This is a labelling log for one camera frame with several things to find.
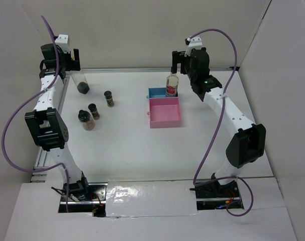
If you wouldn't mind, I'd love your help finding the soy sauce bottle red label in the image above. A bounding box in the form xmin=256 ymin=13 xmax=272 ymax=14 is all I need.
xmin=165 ymin=74 xmax=179 ymax=97

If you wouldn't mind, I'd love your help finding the tall clear dark-liquid bottle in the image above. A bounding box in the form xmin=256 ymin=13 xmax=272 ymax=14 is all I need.
xmin=71 ymin=70 xmax=90 ymax=94

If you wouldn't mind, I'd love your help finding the black-label spice jar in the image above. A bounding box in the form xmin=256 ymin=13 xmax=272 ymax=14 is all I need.
xmin=88 ymin=103 xmax=100 ymax=120

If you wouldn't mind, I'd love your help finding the black-cap pepper spice jar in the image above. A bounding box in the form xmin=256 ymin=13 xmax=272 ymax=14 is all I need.
xmin=104 ymin=90 xmax=115 ymax=107

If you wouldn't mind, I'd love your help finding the black grinder spice bottle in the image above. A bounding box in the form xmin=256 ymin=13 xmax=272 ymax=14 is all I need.
xmin=78 ymin=110 xmax=95 ymax=131

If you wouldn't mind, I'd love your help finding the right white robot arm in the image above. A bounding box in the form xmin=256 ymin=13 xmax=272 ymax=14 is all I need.
xmin=171 ymin=47 xmax=266 ymax=197

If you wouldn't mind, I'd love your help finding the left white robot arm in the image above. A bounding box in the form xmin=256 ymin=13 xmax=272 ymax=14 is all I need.
xmin=25 ymin=43 xmax=91 ymax=201

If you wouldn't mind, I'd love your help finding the blue storage box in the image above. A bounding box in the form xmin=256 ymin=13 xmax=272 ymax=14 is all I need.
xmin=146 ymin=87 xmax=178 ymax=99

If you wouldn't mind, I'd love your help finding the pink storage box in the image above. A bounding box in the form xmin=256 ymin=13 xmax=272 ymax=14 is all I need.
xmin=147 ymin=97 xmax=182 ymax=129

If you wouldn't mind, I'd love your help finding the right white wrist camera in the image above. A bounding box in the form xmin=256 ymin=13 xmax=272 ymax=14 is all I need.
xmin=184 ymin=35 xmax=202 ymax=56

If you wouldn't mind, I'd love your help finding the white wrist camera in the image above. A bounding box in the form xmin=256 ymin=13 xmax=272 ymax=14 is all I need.
xmin=55 ymin=34 xmax=69 ymax=53
xmin=184 ymin=35 xmax=202 ymax=56

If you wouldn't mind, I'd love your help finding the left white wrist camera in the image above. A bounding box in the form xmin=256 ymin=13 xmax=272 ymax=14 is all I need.
xmin=55 ymin=34 xmax=69 ymax=53

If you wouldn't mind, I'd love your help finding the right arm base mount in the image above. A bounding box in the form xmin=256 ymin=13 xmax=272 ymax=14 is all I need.
xmin=189 ymin=181 xmax=244 ymax=210

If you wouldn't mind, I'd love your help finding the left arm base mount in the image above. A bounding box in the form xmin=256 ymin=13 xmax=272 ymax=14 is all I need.
xmin=51 ymin=183 xmax=108 ymax=217

